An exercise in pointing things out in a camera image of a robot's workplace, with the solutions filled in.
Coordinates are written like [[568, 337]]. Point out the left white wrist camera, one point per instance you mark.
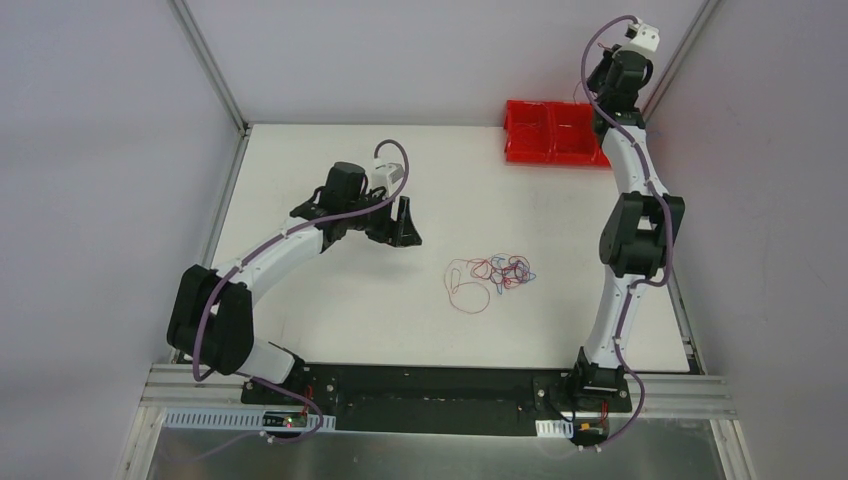
[[387, 176]]

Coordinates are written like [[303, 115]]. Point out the right aluminium frame post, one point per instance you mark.
[[693, 32]]

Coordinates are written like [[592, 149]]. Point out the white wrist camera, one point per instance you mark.
[[643, 39], [387, 176]]

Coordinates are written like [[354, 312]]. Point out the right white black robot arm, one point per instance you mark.
[[639, 235]]

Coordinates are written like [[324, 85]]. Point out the left aluminium frame post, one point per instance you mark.
[[205, 57]]

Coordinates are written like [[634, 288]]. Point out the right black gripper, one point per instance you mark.
[[602, 121]]

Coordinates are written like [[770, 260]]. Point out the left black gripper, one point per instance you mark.
[[385, 225]]

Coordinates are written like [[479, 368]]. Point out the red three-compartment plastic bin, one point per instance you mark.
[[552, 133]]

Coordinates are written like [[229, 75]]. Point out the aluminium frame post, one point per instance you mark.
[[205, 57], [693, 32]]

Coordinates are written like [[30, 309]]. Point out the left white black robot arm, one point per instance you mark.
[[212, 318]]

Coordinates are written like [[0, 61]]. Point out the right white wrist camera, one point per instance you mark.
[[643, 39]]

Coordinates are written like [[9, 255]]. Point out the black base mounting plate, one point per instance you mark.
[[441, 400]]

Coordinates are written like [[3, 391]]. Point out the aluminium front rail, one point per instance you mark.
[[668, 395]]

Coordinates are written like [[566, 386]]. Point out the white slotted cable duct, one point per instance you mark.
[[246, 420]]

